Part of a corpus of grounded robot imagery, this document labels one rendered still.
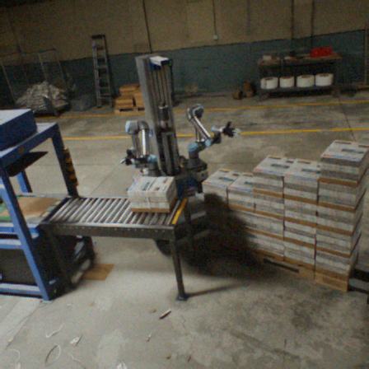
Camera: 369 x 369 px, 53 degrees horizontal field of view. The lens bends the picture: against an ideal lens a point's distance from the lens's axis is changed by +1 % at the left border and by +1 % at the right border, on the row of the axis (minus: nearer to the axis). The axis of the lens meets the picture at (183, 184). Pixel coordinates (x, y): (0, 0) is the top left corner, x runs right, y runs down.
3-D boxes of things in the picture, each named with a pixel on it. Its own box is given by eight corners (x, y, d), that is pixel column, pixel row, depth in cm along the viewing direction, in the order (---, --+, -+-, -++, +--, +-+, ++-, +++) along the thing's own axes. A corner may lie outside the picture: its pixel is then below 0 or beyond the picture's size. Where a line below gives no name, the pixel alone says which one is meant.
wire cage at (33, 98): (72, 109, 1072) (56, 47, 995) (58, 119, 1002) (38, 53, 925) (37, 111, 1106) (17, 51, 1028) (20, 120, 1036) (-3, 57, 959)
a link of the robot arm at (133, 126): (147, 170, 402) (137, 121, 377) (133, 170, 403) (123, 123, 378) (148, 165, 412) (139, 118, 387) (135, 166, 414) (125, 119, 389)
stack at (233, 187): (226, 230, 442) (220, 167, 404) (327, 258, 376) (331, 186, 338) (208, 247, 415) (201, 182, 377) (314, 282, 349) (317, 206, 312)
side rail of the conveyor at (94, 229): (176, 236, 324) (175, 225, 319) (175, 240, 320) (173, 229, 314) (44, 231, 361) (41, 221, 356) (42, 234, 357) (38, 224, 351)
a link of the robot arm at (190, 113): (184, 108, 392) (212, 143, 388) (191, 105, 399) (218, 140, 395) (179, 114, 401) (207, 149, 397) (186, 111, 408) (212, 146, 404)
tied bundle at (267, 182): (269, 175, 372) (268, 155, 361) (298, 180, 355) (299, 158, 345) (252, 193, 346) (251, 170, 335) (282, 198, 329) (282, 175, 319)
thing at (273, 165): (269, 155, 360) (269, 154, 360) (298, 159, 344) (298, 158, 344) (252, 170, 335) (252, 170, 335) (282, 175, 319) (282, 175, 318)
